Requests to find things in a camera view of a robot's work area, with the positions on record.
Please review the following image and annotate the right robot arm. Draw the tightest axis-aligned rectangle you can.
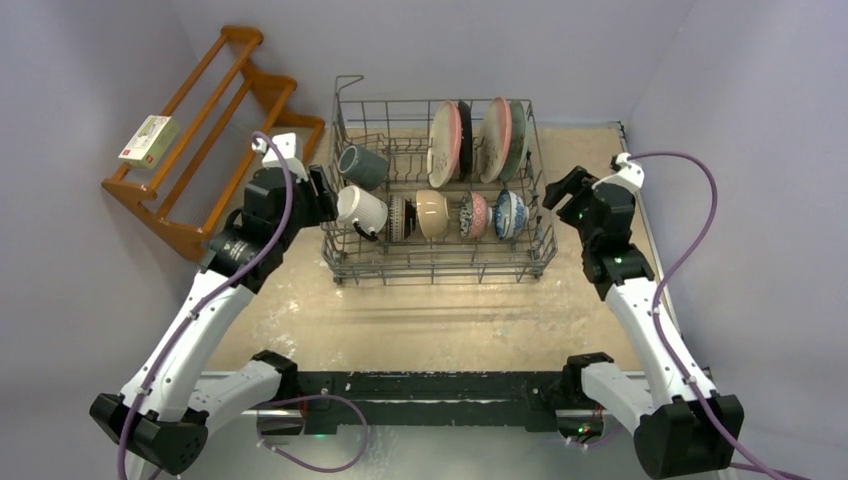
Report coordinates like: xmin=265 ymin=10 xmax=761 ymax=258
xmin=543 ymin=166 xmax=744 ymax=479

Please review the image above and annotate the white ribbed mug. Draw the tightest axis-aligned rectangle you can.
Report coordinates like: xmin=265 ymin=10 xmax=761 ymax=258
xmin=336 ymin=185 xmax=389 ymax=242

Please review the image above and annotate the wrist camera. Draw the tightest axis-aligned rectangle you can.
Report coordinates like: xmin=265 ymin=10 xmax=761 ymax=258
xmin=592 ymin=152 xmax=645 ymax=195
xmin=251 ymin=132 xmax=308 ymax=183

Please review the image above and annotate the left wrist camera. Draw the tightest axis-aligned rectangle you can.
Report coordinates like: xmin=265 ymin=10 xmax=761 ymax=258
xmin=251 ymin=132 xmax=308 ymax=183

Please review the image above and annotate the teal floral plate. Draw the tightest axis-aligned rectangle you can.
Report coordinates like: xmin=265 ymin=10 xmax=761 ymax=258
xmin=498 ymin=100 xmax=527 ymax=182

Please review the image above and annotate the red rimmed cream plate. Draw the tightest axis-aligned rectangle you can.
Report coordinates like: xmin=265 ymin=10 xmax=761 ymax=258
xmin=457 ymin=100 xmax=474 ymax=181

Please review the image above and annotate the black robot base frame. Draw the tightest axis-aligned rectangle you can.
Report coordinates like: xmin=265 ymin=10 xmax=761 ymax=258
xmin=255 ymin=352 xmax=613 ymax=435

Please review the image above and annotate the brown floral pattern bowl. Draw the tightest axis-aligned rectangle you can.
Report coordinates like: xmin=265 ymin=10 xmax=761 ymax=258
xmin=459 ymin=191 xmax=492 ymax=240

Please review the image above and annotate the small cardboard box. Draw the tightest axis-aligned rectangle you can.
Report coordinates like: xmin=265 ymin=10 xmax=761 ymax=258
xmin=118 ymin=115 xmax=180 ymax=170

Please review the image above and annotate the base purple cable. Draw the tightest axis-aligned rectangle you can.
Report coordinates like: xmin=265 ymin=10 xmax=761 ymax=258
xmin=256 ymin=397 xmax=368 ymax=477

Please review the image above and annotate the wooden shelf rack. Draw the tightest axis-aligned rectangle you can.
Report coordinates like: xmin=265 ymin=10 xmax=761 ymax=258
xmin=101 ymin=25 xmax=325 ymax=261

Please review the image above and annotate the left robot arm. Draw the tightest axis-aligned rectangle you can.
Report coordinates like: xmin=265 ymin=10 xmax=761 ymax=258
xmin=90 ymin=165 xmax=337 ymax=479

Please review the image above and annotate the grey wire dish rack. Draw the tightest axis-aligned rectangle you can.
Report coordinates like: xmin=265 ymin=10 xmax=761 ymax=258
xmin=321 ymin=74 xmax=559 ymax=286

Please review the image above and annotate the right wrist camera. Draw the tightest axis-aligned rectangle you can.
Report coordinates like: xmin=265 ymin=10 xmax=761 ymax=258
xmin=592 ymin=152 xmax=645 ymax=195

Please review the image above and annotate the blue white pattern bowl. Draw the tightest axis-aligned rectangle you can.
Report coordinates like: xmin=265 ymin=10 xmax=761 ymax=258
xmin=494 ymin=189 xmax=529 ymax=240

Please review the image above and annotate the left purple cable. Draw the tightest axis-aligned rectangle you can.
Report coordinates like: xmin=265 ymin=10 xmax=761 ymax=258
xmin=116 ymin=131 xmax=296 ymax=480

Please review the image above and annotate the dark green mug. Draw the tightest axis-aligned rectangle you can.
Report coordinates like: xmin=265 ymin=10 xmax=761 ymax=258
xmin=337 ymin=145 xmax=389 ymax=191

